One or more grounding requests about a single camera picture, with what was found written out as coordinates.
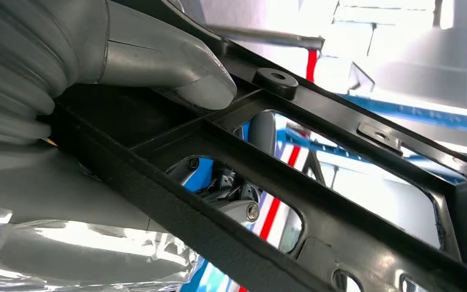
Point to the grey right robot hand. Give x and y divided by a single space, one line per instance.
56 201

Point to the blue metal shelf rack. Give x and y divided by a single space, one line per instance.
419 115

